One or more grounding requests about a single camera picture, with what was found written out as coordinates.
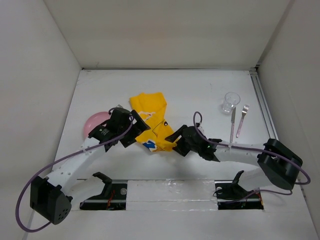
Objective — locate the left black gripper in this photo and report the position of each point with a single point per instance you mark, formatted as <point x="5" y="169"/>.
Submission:
<point x="137" y="128"/>

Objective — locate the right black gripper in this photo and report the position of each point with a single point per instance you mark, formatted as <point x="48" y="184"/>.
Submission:
<point x="180" y="148"/>

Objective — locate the yellow cartoon print cloth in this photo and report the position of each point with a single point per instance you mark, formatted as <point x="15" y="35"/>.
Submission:
<point x="151" y="107"/>

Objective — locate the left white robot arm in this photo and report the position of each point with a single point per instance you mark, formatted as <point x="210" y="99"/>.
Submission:
<point x="54" y="196"/>

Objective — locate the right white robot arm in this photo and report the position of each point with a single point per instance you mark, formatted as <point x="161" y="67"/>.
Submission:
<point x="274" y="164"/>

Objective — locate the pink round plate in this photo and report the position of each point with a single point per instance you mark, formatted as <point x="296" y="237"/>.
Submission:
<point x="93" y="121"/>

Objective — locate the clear drinking glass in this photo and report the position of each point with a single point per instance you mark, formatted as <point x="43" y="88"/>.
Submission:
<point x="231" y="100"/>

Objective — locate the knife with pink handle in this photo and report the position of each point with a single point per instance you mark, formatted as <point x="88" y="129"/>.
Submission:
<point x="233" y="118"/>

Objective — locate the fork with pink handle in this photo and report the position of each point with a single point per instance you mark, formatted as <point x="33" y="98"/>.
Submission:
<point x="243" y="114"/>

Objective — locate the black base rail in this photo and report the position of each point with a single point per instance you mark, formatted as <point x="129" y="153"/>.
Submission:
<point x="168" y="195"/>

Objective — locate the aluminium side rail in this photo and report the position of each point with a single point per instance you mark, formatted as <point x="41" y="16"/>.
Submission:
<point x="266" y="114"/>

